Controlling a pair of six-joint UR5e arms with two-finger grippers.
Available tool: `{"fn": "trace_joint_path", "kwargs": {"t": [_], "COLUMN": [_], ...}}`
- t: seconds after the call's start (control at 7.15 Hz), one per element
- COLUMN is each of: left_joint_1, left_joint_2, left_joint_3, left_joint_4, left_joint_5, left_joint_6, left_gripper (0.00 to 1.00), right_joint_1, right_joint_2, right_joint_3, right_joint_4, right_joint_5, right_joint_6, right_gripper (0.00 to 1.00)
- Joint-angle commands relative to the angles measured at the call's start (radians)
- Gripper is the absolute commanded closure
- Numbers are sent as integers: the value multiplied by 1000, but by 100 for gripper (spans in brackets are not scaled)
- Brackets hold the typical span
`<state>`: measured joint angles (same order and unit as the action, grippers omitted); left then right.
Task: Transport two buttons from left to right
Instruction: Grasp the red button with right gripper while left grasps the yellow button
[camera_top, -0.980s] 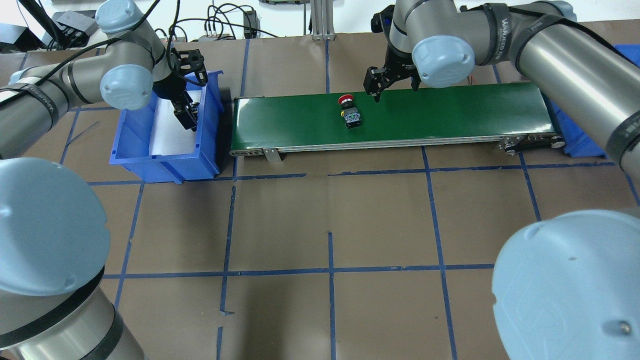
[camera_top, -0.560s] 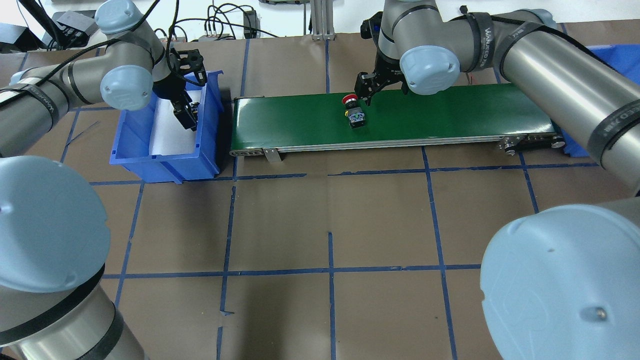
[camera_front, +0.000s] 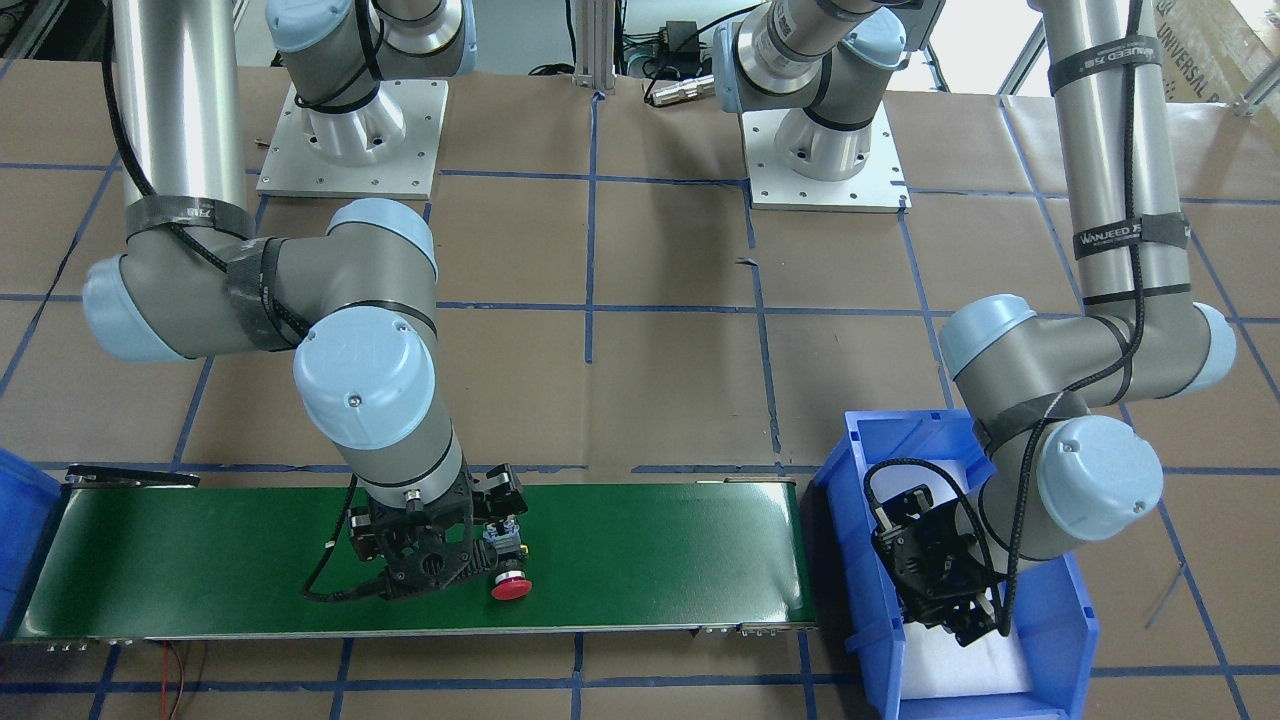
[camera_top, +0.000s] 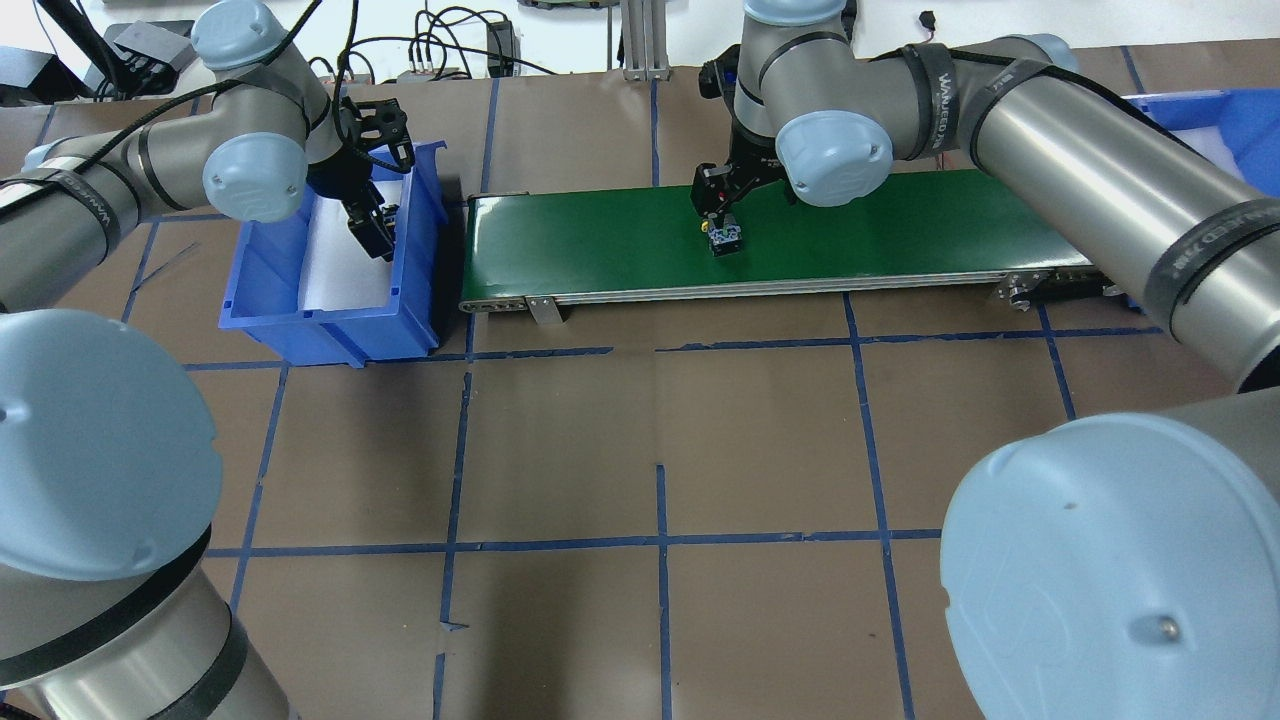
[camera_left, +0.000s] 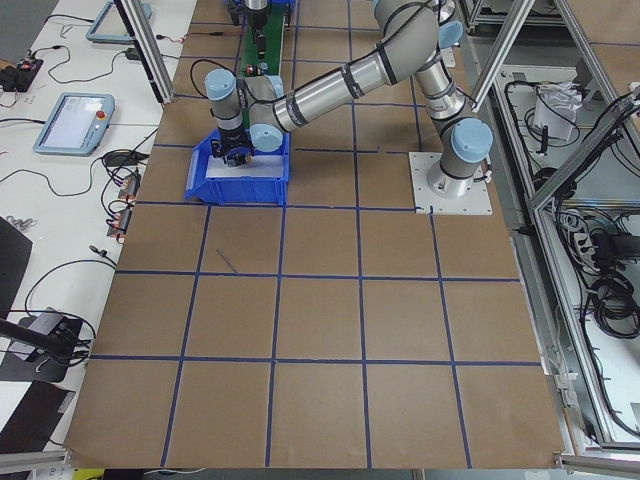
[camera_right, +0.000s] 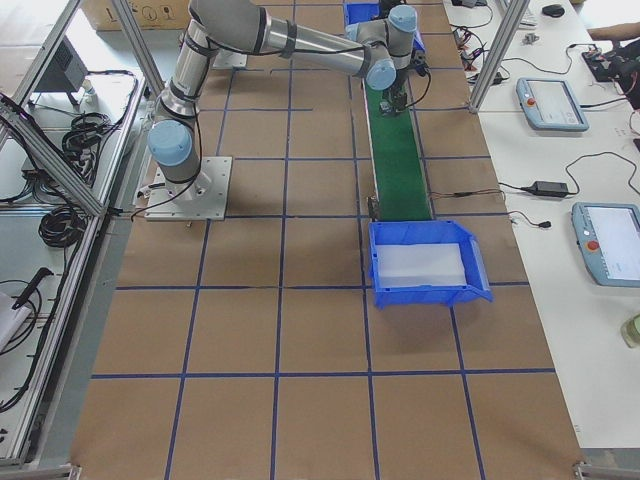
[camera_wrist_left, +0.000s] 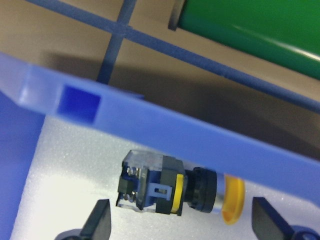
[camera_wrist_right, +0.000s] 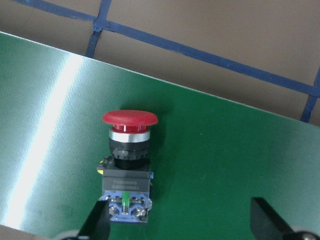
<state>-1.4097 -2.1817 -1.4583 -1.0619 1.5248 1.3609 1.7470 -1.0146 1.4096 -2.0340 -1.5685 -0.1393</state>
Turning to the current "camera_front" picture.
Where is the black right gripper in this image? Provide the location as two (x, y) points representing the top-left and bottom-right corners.
(348, 464), (529, 600)

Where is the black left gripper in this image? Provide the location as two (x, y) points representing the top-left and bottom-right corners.
(876, 484), (1006, 647)

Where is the red mushroom push button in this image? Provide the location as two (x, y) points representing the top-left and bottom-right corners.
(483, 515), (532, 602)

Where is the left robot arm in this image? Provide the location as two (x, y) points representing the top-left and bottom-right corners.
(863, 1), (1236, 644)

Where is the blue plastic bin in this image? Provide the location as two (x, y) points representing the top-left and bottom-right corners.
(815, 409), (1098, 719)
(1, 448), (61, 641)

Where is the green conveyor belt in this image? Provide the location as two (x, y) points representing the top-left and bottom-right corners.
(3, 475), (815, 646)

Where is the black power adapter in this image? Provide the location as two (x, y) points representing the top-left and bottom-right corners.
(659, 20), (701, 64)

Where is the cardboard box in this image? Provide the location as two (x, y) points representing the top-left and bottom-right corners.
(1153, 1), (1279, 102)

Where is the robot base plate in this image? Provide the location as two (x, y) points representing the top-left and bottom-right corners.
(257, 79), (449, 201)
(740, 106), (911, 213)

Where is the aluminium frame post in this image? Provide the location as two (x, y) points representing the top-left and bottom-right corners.
(570, 0), (620, 95)

